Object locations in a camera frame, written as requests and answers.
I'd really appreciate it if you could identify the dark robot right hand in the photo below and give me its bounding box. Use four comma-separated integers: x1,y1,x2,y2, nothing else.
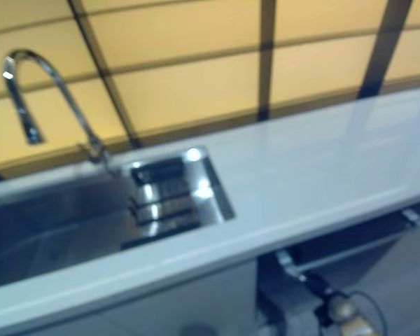
299,269,339,311

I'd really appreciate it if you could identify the open dishwasher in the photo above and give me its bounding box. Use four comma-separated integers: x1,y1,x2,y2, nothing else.
255,199,420,336

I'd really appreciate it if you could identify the white kitchen cabinet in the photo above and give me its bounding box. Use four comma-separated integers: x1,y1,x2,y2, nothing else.
0,195,420,336

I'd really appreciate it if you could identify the dark metal sink drying rack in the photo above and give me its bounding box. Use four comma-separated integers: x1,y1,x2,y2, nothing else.
120,157,206,251

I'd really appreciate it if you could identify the stainless steel sink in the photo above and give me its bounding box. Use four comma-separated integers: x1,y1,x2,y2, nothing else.
0,146,237,291

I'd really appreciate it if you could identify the chrome gooseneck faucet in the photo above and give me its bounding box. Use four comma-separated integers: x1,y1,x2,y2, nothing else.
1,48,122,179

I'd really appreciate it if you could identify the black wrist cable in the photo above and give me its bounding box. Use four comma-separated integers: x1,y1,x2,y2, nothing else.
348,289,389,336

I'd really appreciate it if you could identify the dark window frame grid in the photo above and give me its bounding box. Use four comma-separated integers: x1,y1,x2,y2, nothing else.
0,0,420,185

